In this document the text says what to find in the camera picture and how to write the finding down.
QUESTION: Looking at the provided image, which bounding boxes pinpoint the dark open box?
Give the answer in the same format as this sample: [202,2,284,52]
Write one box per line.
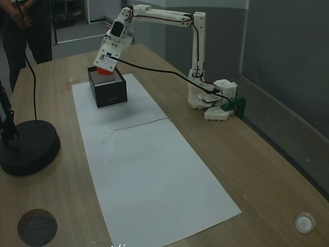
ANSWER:
[87,66,129,109]

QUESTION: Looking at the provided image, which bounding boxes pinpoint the small white round cap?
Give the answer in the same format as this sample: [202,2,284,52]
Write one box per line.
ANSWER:
[295,211,316,234]

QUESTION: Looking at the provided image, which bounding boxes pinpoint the black stand cable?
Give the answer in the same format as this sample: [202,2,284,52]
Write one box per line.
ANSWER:
[14,0,39,122]

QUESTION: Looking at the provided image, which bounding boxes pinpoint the black stand with round base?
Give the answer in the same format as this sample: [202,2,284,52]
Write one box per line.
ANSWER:
[0,78,61,177]

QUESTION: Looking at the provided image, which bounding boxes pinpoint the person's right hand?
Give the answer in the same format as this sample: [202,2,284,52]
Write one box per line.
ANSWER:
[9,11,27,29]

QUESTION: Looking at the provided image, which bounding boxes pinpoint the white gripper camera mount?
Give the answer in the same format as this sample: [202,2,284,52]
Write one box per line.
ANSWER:
[93,38,125,73]

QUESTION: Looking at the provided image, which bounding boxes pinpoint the white paper sheet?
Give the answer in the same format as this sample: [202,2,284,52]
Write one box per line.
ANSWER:
[71,73,169,132]
[78,118,243,247]

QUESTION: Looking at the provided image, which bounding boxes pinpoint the black camera cable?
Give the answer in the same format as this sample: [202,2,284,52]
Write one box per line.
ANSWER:
[100,54,232,104]

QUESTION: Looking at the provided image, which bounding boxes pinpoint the person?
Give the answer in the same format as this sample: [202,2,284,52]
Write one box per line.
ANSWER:
[0,0,53,93]

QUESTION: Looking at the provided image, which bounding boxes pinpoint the green table clamp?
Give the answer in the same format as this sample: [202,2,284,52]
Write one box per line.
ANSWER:
[222,97,247,119]

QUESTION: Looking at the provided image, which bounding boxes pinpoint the orange square block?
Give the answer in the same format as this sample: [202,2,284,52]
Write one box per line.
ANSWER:
[96,66,114,77]

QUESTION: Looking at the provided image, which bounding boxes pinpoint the person's left hand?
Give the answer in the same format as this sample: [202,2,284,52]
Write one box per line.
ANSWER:
[17,5,33,26]

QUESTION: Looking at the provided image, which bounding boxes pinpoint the white printed base bracket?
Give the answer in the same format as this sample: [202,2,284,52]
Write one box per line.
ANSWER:
[204,105,235,122]

